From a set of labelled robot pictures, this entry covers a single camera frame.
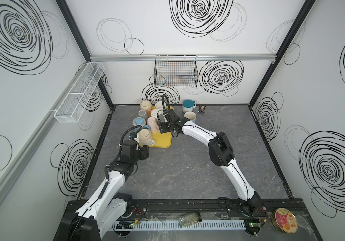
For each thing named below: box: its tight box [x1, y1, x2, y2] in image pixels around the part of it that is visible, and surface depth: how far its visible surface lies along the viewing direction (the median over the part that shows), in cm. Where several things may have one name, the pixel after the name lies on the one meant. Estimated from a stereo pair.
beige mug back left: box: [139, 100, 152, 111], surface depth 111 cm
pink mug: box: [146, 116, 160, 134], surface depth 101 cm
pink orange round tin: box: [270, 207, 299, 234], surface depth 69 cm
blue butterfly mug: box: [132, 116, 146, 128], surface depth 98 cm
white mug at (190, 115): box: [184, 111, 197, 124], surface depth 105 cm
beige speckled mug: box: [138, 128, 156, 147], surface depth 95 cm
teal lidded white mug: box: [182, 99, 197, 113], surface depth 114 cm
